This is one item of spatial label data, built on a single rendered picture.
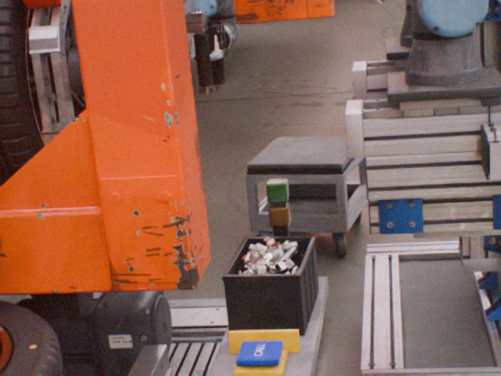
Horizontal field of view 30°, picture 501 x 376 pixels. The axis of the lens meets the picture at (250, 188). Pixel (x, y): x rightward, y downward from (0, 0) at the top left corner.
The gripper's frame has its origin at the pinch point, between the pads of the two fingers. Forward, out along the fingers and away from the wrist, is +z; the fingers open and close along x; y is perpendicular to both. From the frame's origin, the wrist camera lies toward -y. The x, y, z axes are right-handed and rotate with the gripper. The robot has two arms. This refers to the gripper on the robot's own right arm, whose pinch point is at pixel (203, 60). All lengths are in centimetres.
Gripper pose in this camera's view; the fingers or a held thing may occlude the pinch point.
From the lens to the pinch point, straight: 234.4
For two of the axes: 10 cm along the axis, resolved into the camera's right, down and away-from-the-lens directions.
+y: -0.9, -9.6, -2.8
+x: 9.8, -0.4, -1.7
